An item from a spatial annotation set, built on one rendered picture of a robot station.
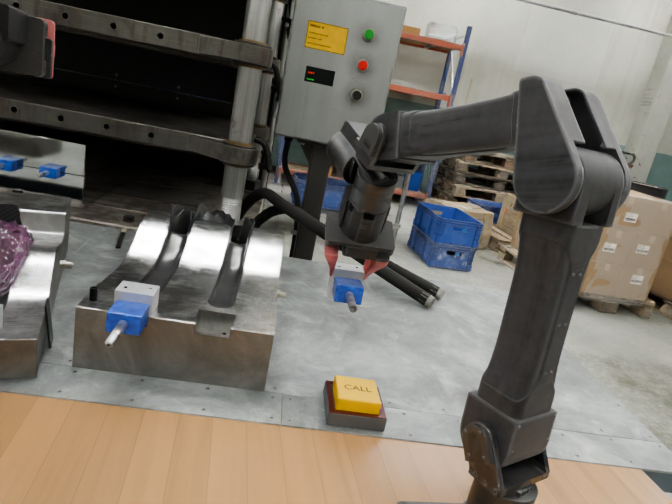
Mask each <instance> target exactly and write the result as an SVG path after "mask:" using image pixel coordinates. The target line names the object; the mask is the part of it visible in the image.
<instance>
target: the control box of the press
mask: <svg viewBox="0 0 672 504"><path fill-rule="evenodd" d="M406 10H407V8H406V7H404V6H399V5H395V4H391V3H386V2H382V1H378V0H295V1H293V0H292V4H291V10H290V17H289V18H290V19H292V20H291V26H290V32H289V38H288V45H287V51H286V57H285V64H284V70H283V76H282V82H281V89H280V95H279V101H276V105H275V111H274V117H275V118H276V120H275V126H274V135H278V136H284V137H285V138H284V140H285V143H284V148H283V152H282V168H283V172H284V175H285V177H286V179H287V181H288V183H289V185H290V187H291V190H292V193H293V197H294V201H295V206H298V207H300V208H301V209H303V210H304V211H306V212H307V213H309V214H310V215H311V216H313V217H314V218H316V219H317V220H319V221H320V216H321V211H322V205H323V200H324V195H325V190H326V185H327V179H328V174H329V169H330V167H331V166H332V165H333V163H332V162H331V160H330V159H329V157H328V156H327V153H326V146H327V143H328V141H329V140H330V138H331V137H332V136H333V135H334V134H336V133H337V132H339V131H340V130H341V127H342V125H343V123H344V122H345V121H351V122H357V123H363V124H367V125H368V124H370V122H371V121H372V120H373V119H374V118H375V117H376V116H378V115H380V114H384V112H385V107H386V103H387V98H388V94H389V89H390V84H391V80H392V75H393V70H394V66H395V61H396V57H397V52H398V47H399V43H400V38H401V33H402V29H403V24H404V20H405V15H406ZM293 138H294V139H297V142H299V143H300V145H301V147H302V150H303V152H304V154H305V156H306V159H307V161H308V163H309V168H308V173H307V179H306V184H305V190H304V196H303V201H302V207H301V201H300V196H299V192H298V189H297V186H296V184H295V182H294V180H293V177H292V175H291V173H290V171H289V167H288V153H289V149H290V145H291V141H292V139H293ZM291 234H293V236H292V243H291V249H290V254H289V257H293V258H299V259H305V260H311V261H312V257H313V252H314V247H315V242H316V237H317V235H316V234H314V233H313V232H311V231H310V230H308V229H307V228H305V227H304V226H302V225H301V224H299V223H298V222H296V221H295V220H294V228H291Z"/></svg>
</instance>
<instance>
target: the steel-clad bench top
mask: <svg viewBox="0 0 672 504"><path fill-rule="evenodd" d="M121 231H122V230H121V229H115V228H109V227H103V226H97V225H91V224H85V223H78V222H72V221H69V239H68V250H67V254H66V258H65V261H66V262H72V263H73V268H72V269H69V268H65V269H63V271H62V275H61V279H60V283H59V287H58V291H57V295H56V299H55V303H54V307H53V311H52V315H51V320H52V330H53V342H52V347H51V348H50V349H49V346H48V336H47V335H46V339H45V343H44V347H43V351H42V356H41V360H40V364H39V368H38V372H37V376H36V378H7V379H0V392H5V393H13V394H22V395H30V396H38V397H46V398H55V399H63V400H71V401H79V402H88V403H96V404H104V405H112V406H121V407H129V408H137V409H145V410H154V411H162V412H170V413H178V414H186V415H195V416H203V417H211V418H219V419H228V420H236V421H244V422H252V423H261V424H269V425H277V426H280V418H281V426H285V427H294V428H302V429H310V430H318V431H327V432H335V433H343V434H351V435H360V436H368V437H376V438H384V439H393V440H401V441H409V442H417V443H426V444H434V445H442V446H450V447H459V448H463V444H462V440H461V435H460V424H461V419H462V415H463V411H464V407H465V403H466V399H467V395H468V392H471V391H475V390H478V388H479V385H480V381H481V378H482V375H483V373H484V372H485V370H486V369H487V367H488V364H489V362H490V359H491V356H492V353H493V350H494V347H495V344H496V341H497V337H498V333H499V329H500V325H501V322H502V318H503V314H504V310H505V306H506V302H507V298H508V294H509V293H508V292H502V291H495V290H489V289H483V288H477V287H471V286H465V285H459V284H452V283H446V282H440V281H434V280H428V279H426V280H427V281H429V282H431V283H433V284H435V285H437V286H439V287H440V288H442V289H444V290H445V292H444V294H443V296H442V298H441V299H440V300H439V301H438V300H436V299H435V301H434V303H433V304H432V305H431V307H430V308H427V307H425V306H423V305H422V304H420V303H419V302H417V301H416V300H414V299H413V298H411V297H410V296H408V295H407V294H405V293H404V292H402V291H401V290H399V289H398V288H396V287H395V286H393V285H392V284H390V283H389V282H387V281H386V280H384V279H383V278H381V277H380V276H378V275H377V274H375V273H372V274H371V275H370V276H369V277H367V278H366V279H365V280H364V281H363V283H362V285H363V287H364V293H363V298H362V303H361V305H357V304H356V305H357V308H358V309H357V311H356V312H354V313H352V312H350V310H349V307H348V304H347V303H342V302H335V301H333V300H328V296H327V287H328V281H329V265H328V263H324V262H318V261H311V260H305V259H299V258H293V257H287V256H282V259H281V267H280V274H279V282H278V290H280V291H281V292H286V298H280V297H279V298H277V306H276V321H275V333H274V340H273V346H272V351H271V357H270V362H269V368H268V374H267V379H266V385H265V390H264V392H263V391H255V390H248V389H240V388H232V387H224V386H217V385H209V384H201V383H194V382H186V381H178V380H170V379H163V378H155V377H147V376H139V375H132V374H124V373H116V372H108V371H101V370H93V369H85V368H77V367H72V360H73V343H74V326H75V309H76V306H77V305H78V304H79V303H80V302H81V301H82V300H83V298H84V297H85V296H86V295H87V294H88V293H89V291H90V287H92V286H96V285H97V284H98V283H101V282H102V281H103V280H104V279H105V278H106V277H107V276H109V275H110V274H111V273H112V272H113V271H114V270H115V269H117V268H118V267H119V266H120V265H121V264H122V262H123V261H124V259H125V258H126V256H127V254H128V252H129V250H130V247H131V245H132V243H133V241H134V238H135V236H136V233H137V232H134V231H127V230H126V233H125V236H124V239H123V242H122V245H121V248H116V245H117V242H118V239H119V236H120V234H121ZM335 375H339V376H346V377H354V378H361V379H368V380H374V381H375V382H376V386H377V387H378V389H379V392H380V396H381V399H382V403H383V407H384V410H385V414H386V418H387V423H386V427H385V430H384V432H381V431H372V430H364V429H356V428H348V427H340V426H332V425H326V418H325V407H324V396H323V390H324V385H325V381H326V380H329V381H334V377H335ZM554 388H555V396H554V400H553V403H552V407H551V408H552V409H554V410H556V411H557V415H556V419H555V422H554V426H553V429H552V432H551V436H550V439H549V442H548V445H547V447H546V450H547V456H548V458H549V459H557V460H566V461H574V462H582V463H590V464H599V465H607V466H615V467H623V468H632V469H640V470H642V471H650V472H658V473H666V474H672V452H671V451H670V450H669V449H668V448H667V447H666V446H665V445H664V444H663V443H662V442H661V441H660V440H659V439H658V438H657V437H656V436H655V435H653V434H652V433H651V432H650V431H649V430H648V429H647V428H646V427H645V426H644V425H643V424H642V423H641V422H640V421H639V420H638V419H637V418H636V417H635V416H634V415H633V414H632V413H631V412H630V411H629V410H628V409H627V408H626V407H625V406H624V405H623V404H622V403H621V402H620V401H619V400H618V399H617V398H616V397H615V396H613V395H612V394H611V393H610V392H609V391H608V390H607V389H606V388H605V387H604V386H603V385H602V384H601V383H600V382H599V381H598V380H597V379H596V378H595V377H594V376H593V375H592V374H591V373H590V372H589V371H588V370H587V369H586V368H585V367H584V366H583V365H582V364H581V363H580V362H579V361H578V360H577V359H576V358H574V357H573V356H572V355H571V354H570V353H569V352H568V351H567V350H566V349H565V348H564V347H563V349H562V353H561V357H560V360H559V365H558V369H557V374H556V379H555V385H554ZM281 395H282V404H281Z"/></svg>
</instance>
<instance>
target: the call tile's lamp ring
mask: <svg viewBox="0 0 672 504"><path fill-rule="evenodd" d="M333 382H334V381H329V380H326V385H327V395H328V404H329V412H331V413H339V414H347V415H355V416H363V417H371V418H379V419H386V420H387V418H386V414H385V410H384V407H383V403H382V400H381V396H380V392H379V389H378V387H377V390H378V393H379V397H380V401H381V408H380V413H381V415H376V414H368V413H360V412H352V411H344V410H336V409H334V403H333V395H332V387H331V384H333Z"/></svg>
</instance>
